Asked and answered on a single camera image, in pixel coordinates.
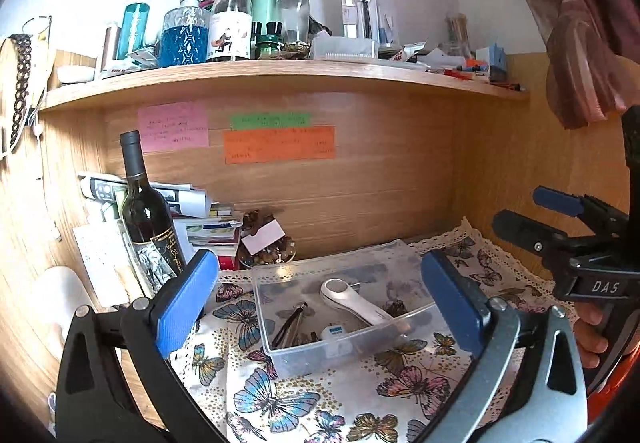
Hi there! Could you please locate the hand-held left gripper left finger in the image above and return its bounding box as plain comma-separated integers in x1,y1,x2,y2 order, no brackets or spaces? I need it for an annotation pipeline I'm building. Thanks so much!
54,249,221,443

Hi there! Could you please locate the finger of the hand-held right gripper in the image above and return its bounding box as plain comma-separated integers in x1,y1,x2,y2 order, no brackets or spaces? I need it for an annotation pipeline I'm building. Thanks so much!
532,186,631,226
492,209,598,274

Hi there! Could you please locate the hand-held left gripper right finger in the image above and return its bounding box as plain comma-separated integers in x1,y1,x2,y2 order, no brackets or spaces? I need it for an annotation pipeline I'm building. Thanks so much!
421,250,588,443

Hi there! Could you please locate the white bottle opener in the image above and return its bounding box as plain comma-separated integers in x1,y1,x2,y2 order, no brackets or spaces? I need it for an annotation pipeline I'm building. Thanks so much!
320,278,413,331

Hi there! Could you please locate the clear plastic container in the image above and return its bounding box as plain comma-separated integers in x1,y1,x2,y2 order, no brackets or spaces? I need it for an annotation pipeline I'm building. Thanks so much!
250,239,437,380

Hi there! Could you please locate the white blue dental floss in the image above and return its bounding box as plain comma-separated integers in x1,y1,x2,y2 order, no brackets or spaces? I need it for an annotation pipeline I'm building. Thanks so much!
320,323,353,359

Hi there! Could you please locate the person's right hand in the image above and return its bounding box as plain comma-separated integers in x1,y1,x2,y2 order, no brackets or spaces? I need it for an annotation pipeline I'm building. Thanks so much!
575,304,614,370

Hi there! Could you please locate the stack of books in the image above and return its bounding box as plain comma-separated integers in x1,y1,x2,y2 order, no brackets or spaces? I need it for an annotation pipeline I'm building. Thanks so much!
172,203,246,271

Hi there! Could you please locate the dark wine bottle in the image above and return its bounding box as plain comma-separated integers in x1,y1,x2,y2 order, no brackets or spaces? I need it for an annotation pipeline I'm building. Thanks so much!
119,130,188,296

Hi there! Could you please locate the white paper sheet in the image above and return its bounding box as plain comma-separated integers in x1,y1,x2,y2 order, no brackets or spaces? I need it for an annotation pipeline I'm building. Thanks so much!
72,222,133,309

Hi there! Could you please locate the bowl of beads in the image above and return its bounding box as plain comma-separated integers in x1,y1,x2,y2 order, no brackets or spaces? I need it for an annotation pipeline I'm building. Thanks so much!
239,235,297,269

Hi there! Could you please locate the rolled magazine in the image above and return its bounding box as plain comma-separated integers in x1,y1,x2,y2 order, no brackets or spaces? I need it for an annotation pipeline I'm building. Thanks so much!
77,172,213,219

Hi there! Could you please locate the butterfly print tablecloth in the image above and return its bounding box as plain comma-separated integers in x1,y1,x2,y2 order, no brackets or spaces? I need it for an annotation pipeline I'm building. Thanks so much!
167,217,581,443

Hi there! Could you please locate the blue box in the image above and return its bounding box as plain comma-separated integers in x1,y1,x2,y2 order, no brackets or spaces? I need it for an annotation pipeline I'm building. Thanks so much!
475,43,508,81

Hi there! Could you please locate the brown striped curtain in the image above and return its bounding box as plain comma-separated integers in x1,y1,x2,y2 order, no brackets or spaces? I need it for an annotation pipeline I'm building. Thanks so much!
447,0,640,130

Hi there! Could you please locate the pink sticky note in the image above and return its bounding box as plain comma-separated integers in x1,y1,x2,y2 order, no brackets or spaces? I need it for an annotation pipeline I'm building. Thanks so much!
138,101,210,153

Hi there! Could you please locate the orange sticky note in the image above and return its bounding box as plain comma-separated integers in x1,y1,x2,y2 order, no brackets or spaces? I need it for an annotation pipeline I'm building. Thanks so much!
223,126,336,165

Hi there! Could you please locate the glass jar of sticks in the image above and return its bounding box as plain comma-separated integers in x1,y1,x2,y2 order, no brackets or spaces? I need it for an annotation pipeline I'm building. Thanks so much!
445,13,473,56

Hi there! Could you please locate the green sticky note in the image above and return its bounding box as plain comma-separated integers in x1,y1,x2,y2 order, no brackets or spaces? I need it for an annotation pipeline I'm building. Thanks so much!
230,112,313,130

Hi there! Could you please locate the wooden shelf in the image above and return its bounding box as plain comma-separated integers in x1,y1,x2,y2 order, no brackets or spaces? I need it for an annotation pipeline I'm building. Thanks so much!
39,59,531,113

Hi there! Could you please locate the clear plastic lidded box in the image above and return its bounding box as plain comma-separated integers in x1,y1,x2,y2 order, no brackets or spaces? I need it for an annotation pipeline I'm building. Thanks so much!
310,36,381,61

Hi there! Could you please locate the blue patterned glass bottle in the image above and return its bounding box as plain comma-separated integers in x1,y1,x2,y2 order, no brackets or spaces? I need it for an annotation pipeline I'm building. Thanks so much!
159,0,210,68

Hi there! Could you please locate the silver small cylinder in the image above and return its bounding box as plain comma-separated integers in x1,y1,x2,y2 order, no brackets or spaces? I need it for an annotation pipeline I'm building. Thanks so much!
102,22,121,71

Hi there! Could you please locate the packaged toothbrush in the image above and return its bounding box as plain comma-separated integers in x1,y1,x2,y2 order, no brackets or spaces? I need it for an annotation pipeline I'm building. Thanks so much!
340,0,388,41

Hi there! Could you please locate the small dark green bottle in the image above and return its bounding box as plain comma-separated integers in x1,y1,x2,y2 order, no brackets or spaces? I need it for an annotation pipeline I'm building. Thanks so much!
256,20,283,60

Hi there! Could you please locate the clear bottle with white label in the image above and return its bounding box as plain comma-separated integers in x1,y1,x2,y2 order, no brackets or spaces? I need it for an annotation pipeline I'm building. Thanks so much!
206,0,253,63

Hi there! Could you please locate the teal tall bottle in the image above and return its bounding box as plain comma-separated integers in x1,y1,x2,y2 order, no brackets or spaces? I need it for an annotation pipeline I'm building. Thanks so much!
116,0,153,61

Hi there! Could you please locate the clear glass bottle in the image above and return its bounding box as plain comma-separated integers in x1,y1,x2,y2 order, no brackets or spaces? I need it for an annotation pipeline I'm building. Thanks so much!
279,0,311,46

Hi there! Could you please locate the green pump bottle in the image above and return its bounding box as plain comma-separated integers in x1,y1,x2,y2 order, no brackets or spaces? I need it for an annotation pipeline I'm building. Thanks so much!
250,0,280,36

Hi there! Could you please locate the black chain belt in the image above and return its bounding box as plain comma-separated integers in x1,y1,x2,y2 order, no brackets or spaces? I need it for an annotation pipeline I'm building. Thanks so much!
7,34,33,151

